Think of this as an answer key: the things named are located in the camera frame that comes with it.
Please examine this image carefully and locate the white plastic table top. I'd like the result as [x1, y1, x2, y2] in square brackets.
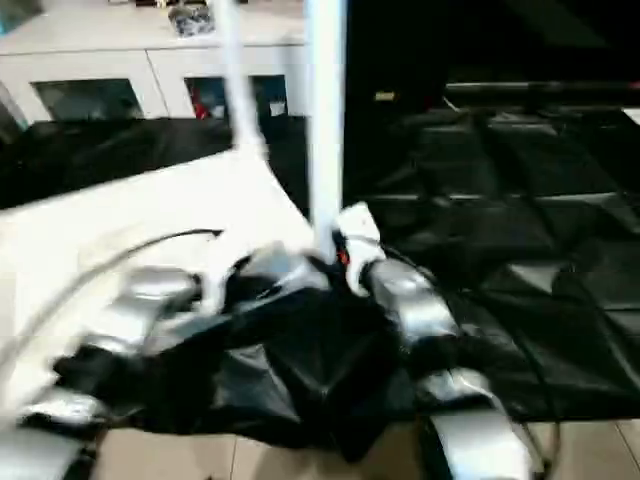
[0, 148, 332, 411]

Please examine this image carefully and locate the white plastic table leg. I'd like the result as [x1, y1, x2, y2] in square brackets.
[303, 0, 349, 261]
[213, 0, 272, 166]

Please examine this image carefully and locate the black work mat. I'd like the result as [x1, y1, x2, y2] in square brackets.
[0, 107, 640, 466]

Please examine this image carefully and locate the clear bag of black parts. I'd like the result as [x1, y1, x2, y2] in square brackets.
[168, 3, 217, 39]

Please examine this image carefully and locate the white glass-door cabinet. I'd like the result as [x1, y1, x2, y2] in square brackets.
[0, 0, 309, 122]

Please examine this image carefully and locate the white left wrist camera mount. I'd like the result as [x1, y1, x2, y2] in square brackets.
[197, 249, 254, 314]

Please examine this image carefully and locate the grey metal rail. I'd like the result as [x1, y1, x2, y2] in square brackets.
[444, 81, 640, 97]

